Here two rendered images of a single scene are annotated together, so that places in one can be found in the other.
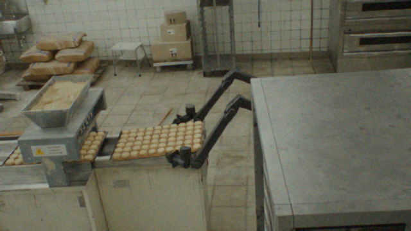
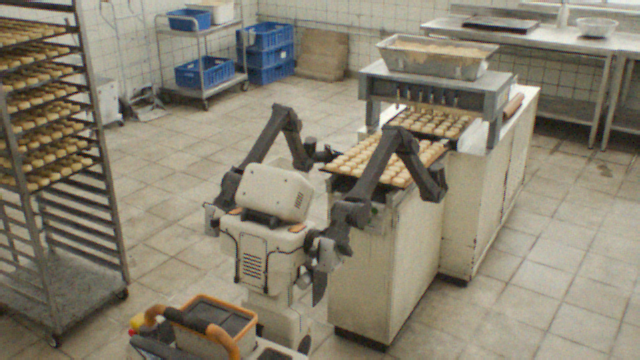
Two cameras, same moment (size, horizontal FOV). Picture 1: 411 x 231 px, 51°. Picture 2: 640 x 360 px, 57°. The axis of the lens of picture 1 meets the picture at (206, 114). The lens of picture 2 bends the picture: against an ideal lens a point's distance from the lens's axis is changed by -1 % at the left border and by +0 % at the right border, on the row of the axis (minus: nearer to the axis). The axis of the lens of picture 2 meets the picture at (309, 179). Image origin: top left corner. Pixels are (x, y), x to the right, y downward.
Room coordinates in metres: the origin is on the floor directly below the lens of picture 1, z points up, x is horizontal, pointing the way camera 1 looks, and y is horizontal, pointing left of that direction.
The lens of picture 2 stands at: (3.30, -2.06, 2.04)
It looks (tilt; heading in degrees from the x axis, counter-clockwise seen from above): 26 degrees down; 117
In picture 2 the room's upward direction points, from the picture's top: 1 degrees counter-clockwise
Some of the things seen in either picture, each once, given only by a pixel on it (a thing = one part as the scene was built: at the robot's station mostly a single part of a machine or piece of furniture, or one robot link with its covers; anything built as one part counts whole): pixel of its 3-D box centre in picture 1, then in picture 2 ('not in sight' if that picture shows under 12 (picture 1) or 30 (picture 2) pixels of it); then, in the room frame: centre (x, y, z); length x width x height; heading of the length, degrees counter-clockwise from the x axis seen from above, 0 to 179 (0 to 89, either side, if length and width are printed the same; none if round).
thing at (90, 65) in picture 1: (82, 67); not in sight; (6.32, 1.84, 0.19); 0.72 x 0.42 x 0.15; 176
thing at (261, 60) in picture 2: not in sight; (265, 52); (-0.30, 3.90, 0.30); 0.60 x 0.40 x 0.20; 81
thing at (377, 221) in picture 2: (204, 157); (359, 213); (2.47, 0.04, 0.77); 0.24 x 0.04 x 0.14; 176
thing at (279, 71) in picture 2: not in sight; (266, 69); (-0.30, 3.90, 0.10); 0.60 x 0.40 x 0.20; 79
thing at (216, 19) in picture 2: not in sight; (210, 11); (-0.50, 3.15, 0.89); 0.44 x 0.36 x 0.20; 0
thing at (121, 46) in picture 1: (130, 58); not in sight; (6.46, 1.10, 0.23); 0.45 x 0.45 x 0.46; 73
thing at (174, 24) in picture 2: not in sight; (189, 20); (-0.49, 2.77, 0.87); 0.40 x 0.30 x 0.16; 175
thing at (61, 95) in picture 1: (61, 97); (436, 54); (2.53, 0.90, 1.28); 0.54 x 0.27 x 0.06; 176
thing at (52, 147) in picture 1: (70, 133); (432, 103); (2.53, 0.91, 1.01); 0.72 x 0.33 x 0.34; 176
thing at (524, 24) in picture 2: not in sight; (501, 21); (2.39, 3.63, 0.93); 0.60 x 0.40 x 0.01; 172
